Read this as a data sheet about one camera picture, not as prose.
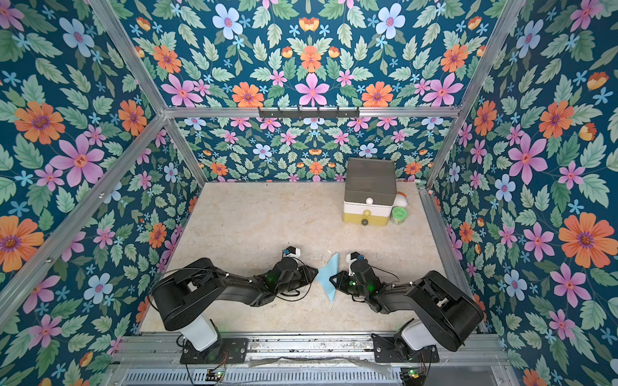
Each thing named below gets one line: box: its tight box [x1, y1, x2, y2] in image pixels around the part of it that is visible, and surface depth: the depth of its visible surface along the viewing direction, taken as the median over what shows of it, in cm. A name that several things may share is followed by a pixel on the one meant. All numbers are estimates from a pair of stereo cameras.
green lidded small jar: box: [389, 205, 408, 226], surface depth 104 cm
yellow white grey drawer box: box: [342, 156, 408, 227], surface depth 98 cm
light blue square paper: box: [317, 252, 340, 303], surface depth 90 cm
